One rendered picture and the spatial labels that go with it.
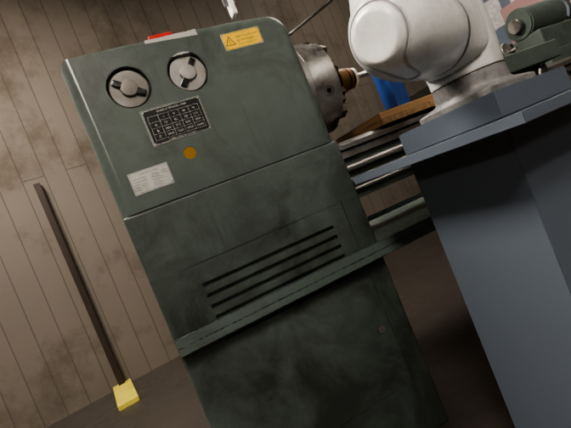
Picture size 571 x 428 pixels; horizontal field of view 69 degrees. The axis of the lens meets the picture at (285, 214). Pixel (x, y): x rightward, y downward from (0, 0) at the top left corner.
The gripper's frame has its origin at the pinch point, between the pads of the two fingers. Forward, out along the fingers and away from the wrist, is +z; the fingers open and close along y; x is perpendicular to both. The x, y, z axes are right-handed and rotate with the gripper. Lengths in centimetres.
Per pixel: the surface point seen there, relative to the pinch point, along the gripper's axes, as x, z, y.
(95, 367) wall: 200, 117, -107
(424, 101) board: -6, 48, 49
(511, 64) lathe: -18, 48, 76
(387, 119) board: -6, 49, 33
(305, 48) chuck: 0.0, 18.6, 18.2
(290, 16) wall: 235, -99, 153
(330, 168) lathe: -14, 57, 3
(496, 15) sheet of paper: 192, -32, 349
